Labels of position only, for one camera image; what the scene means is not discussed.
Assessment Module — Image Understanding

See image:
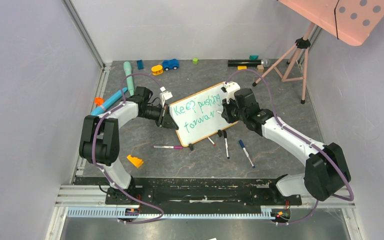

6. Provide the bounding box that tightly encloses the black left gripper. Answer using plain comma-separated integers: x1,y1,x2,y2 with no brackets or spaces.
140,104,179,131

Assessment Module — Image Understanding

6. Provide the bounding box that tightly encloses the white board orange frame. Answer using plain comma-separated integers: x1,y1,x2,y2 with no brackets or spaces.
169,82,234,147

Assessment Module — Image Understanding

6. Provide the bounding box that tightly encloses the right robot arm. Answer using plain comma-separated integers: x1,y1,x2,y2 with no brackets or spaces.
221,88,354,204

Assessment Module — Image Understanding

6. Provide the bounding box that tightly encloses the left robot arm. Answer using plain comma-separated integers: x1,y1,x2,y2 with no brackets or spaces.
79,86,179,204

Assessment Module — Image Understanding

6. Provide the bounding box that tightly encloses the black capped marker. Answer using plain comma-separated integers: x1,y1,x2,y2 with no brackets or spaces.
222,130,230,159

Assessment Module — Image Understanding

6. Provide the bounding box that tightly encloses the purple capped marker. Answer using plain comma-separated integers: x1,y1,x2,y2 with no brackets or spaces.
152,145,184,150

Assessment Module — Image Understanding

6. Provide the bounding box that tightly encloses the blue capped marker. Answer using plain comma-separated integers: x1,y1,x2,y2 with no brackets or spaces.
238,139,256,168

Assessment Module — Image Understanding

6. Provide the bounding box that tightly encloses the red capped marker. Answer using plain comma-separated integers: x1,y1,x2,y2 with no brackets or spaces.
207,137,216,146

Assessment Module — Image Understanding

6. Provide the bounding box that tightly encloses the black cylinder tube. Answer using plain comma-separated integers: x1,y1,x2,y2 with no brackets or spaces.
227,59,263,67

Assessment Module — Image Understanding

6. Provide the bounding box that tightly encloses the yellow toy wedge block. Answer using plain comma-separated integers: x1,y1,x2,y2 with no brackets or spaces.
126,154,144,169

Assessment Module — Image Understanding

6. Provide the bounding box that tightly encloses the tan wooden cube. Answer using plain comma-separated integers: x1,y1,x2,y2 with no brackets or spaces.
256,64,265,74

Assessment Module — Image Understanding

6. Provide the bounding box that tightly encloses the yellow oval toy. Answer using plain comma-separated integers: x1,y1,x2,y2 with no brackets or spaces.
151,64,164,76

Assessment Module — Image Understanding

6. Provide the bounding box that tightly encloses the teal small block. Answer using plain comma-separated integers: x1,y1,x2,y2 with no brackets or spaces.
249,55,259,60

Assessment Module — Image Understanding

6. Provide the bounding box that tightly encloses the blue toy car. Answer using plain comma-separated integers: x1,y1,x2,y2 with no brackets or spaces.
162,58,180,71

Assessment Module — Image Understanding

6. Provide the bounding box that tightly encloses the clear small ball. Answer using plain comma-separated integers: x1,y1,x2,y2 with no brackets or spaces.
261,58,271,68

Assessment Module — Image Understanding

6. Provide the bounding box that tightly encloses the lime green cube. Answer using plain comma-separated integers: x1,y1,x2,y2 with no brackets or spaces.
192,58,199,65

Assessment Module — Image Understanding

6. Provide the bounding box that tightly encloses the dark blue small brick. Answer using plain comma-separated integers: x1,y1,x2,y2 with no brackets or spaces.
136,60,145,70

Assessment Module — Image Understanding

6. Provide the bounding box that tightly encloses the light blue toy pen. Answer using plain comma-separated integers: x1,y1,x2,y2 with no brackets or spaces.
90,87,128,116

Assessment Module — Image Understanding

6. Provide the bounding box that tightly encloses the mint green toy pen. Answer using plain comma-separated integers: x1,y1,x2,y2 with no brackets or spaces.
123,61,135,96

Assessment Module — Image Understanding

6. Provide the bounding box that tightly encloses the orange small toy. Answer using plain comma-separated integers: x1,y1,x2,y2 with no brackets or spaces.
94,97,105,106

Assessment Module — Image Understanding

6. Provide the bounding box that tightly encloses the pink tripod stand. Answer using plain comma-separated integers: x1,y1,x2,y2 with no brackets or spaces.
252,22,316,104

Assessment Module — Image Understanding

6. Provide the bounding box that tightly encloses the pink perforated panel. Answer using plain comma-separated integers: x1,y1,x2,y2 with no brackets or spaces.
279,0,384,46

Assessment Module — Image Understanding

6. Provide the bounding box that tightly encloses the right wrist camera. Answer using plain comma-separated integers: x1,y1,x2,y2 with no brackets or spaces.
221,81,241,104

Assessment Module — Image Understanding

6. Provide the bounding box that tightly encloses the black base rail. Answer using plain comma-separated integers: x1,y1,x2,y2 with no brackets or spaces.
74,177,313,215

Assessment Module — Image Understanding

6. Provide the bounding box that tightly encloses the white cable duct strip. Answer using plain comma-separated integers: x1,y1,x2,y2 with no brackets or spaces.
66,206,278,221

